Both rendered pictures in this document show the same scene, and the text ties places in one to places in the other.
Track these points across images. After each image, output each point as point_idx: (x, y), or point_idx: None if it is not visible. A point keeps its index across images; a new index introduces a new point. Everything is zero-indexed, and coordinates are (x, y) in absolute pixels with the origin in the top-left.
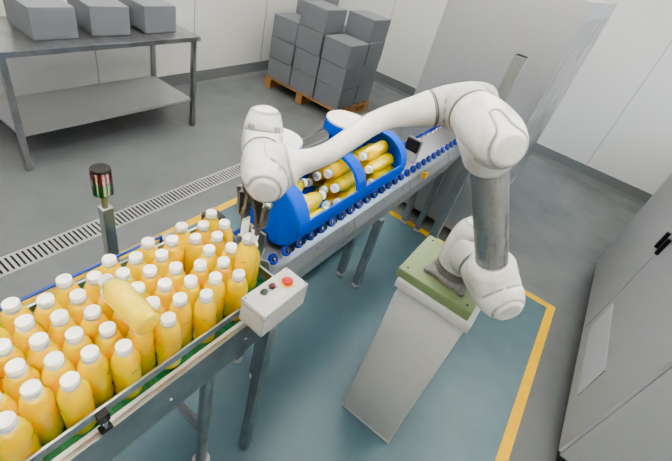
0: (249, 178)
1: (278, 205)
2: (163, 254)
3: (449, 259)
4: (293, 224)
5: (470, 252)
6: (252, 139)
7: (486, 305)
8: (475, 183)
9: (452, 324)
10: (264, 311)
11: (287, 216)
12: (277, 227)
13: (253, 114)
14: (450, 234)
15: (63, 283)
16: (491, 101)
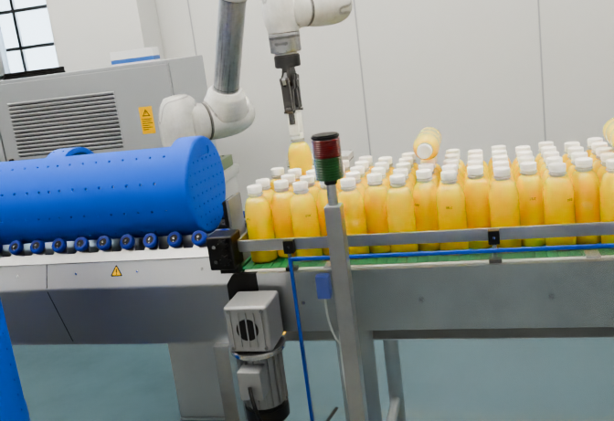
0: None
1: (208, 163)
2: (353, 172)
3: (198, 135)
4: (220, 168)
5: (205, 110)
6: None
7: (251, 113)
8: (242, 9)
9: (233, 178)
10: (347, 151)
11: (216, 165)
12: (215, 194)
13: None
14: (179, 121)
15: (451, 170)
16: None
